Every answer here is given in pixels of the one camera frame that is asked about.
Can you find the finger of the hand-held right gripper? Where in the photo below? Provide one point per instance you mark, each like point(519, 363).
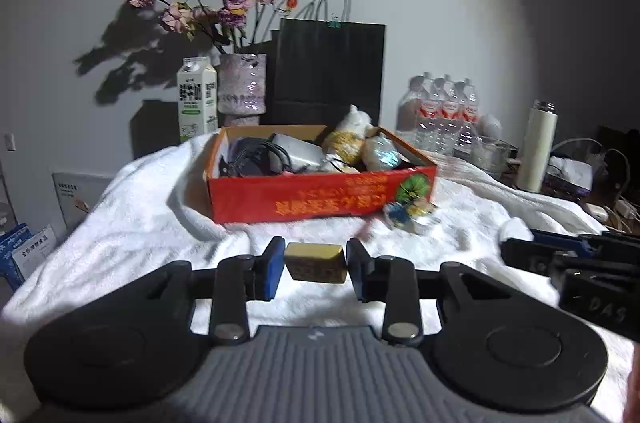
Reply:
point(565, 242)
point(530, 255)

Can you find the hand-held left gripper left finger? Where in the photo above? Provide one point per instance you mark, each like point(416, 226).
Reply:
point(274, 268)

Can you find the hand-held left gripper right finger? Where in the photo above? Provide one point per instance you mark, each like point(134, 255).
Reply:
point(357, 270)

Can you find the small yellow box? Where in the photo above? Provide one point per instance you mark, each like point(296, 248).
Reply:
point(316, 263)

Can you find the red cardboard box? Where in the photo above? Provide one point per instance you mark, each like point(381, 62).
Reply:
point(310, 198)

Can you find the silver device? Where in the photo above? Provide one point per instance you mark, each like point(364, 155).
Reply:
point(297, 150)

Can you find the person's right forearm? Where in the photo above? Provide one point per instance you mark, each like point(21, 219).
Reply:
point(633, 388)

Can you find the white power adapter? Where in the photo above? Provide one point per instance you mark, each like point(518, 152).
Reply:
point(595, 211)

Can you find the tissue pack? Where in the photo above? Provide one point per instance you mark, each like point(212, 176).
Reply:
point(567, 175)

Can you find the white crumpled trinket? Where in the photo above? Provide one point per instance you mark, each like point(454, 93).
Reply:
point(426, 220)

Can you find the white thermos bottle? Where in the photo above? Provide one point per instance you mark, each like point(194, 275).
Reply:
point(536, 148)

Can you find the clear glass cup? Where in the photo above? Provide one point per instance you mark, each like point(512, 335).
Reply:
point(490, 155)

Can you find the white yellow plush toy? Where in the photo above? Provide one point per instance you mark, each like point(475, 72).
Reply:
point(347, 138)

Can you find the white fleece blanket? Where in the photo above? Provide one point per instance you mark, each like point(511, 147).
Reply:
point(150, 213)

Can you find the white round ball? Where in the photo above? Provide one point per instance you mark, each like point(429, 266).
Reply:
point(491, 125)

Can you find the pack of water bottles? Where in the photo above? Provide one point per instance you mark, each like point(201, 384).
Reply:
point(440, 115)

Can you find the white milk carton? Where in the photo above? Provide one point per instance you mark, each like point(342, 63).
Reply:
point(196, 103)

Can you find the pink glass vase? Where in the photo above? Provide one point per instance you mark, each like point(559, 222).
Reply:
point(242, 88)

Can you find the black paper bag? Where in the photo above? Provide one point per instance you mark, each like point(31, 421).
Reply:
point(330, 73)

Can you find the white flat board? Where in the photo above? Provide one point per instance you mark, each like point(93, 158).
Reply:
point(80, 198)

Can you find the green binder clip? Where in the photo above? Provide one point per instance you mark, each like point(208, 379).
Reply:
point(333, 22)

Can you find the blue white boxes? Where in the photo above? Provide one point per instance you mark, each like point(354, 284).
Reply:
point(22, 253)

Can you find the white wall outlet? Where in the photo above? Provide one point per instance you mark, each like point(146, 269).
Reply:
point(9, 141)

